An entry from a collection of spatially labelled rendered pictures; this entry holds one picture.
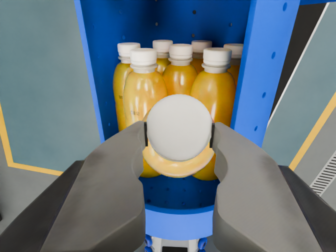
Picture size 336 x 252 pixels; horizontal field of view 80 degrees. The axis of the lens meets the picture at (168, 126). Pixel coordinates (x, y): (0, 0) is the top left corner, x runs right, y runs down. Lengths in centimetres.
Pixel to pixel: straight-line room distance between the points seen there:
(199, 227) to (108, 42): 33
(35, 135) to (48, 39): 83
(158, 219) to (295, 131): 164
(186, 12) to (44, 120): 164
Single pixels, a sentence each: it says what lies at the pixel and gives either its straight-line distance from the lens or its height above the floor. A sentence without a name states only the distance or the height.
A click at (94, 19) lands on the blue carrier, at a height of 107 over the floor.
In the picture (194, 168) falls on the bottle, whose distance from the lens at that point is 16.
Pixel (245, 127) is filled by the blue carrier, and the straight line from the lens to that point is 25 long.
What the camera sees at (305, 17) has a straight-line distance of 144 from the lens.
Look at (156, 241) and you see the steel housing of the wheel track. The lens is 94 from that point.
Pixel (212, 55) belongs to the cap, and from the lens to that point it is 29.
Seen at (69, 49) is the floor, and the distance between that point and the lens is 161.
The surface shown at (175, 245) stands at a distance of 84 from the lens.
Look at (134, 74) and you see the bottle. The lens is 31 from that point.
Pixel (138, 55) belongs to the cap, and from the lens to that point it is 30.
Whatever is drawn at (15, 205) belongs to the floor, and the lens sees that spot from 286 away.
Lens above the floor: 142
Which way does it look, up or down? 61 degrees down
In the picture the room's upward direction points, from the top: 174 degrees counter-clockwise
